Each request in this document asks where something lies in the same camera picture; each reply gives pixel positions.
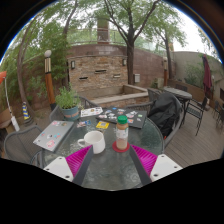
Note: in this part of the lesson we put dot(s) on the grey wall box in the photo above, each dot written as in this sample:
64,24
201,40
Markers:
137,78

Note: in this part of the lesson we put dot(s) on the black laptop with stickers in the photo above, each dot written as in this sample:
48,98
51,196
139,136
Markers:
121,116

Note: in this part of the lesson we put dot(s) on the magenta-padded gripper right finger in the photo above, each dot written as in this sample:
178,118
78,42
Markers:
165,166

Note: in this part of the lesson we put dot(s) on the black backpack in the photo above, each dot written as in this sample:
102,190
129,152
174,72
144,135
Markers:
165,113

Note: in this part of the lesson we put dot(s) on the black metal patio chair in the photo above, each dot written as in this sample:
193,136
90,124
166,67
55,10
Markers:
196,111

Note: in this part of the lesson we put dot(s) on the wooden lamp post with globe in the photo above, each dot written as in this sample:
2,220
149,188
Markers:
165,73
50,86

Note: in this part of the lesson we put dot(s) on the stone fountain basin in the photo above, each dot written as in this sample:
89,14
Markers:
120,98

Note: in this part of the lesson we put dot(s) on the tree with leaning trunk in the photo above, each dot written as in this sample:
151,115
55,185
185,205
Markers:
20,80

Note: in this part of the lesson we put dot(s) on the yellow card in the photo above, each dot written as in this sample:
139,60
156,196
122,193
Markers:
102,125

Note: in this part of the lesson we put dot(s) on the green plant in teal pot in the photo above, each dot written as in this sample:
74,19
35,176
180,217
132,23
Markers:
70,112

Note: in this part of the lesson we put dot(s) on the coffee bottle with green cap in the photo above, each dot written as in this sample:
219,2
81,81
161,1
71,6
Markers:
122,135

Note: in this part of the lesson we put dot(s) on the silver laptop with stickers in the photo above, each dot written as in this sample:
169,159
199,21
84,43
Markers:
53,135

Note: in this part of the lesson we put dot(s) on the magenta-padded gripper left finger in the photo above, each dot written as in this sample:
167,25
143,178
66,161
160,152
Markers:
58,166

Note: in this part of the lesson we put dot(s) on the white ceramic mug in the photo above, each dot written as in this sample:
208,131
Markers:
95,141

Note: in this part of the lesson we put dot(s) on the white sticker sheet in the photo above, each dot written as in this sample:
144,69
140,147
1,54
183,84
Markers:
91,111

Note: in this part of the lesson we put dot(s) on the closed maroon patio umbrella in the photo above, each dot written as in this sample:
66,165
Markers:
207,75

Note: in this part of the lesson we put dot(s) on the blue and yellow striped cone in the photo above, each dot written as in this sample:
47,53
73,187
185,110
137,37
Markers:
25,113

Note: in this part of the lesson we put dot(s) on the tree with dark trunk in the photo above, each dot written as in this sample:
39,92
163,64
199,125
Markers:
130,63

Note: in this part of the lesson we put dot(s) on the small blue sticker card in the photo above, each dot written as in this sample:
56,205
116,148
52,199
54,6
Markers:
83,124

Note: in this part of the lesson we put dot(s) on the black wall lamp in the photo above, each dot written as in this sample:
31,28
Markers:
124,62
72,64

